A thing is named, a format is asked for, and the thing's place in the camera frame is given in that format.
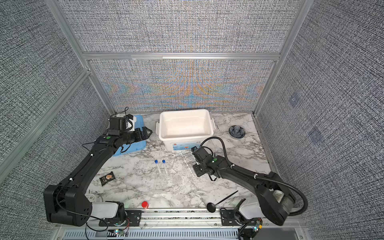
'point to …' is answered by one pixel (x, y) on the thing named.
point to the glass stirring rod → (187, 164)
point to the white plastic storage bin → (183, 129)
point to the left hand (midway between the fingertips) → (146, 133)
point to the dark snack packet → (107, 178)
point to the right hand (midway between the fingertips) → (198, 166)
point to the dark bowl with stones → (236, 131)
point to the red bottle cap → (145, 204)
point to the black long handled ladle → (211, 207)
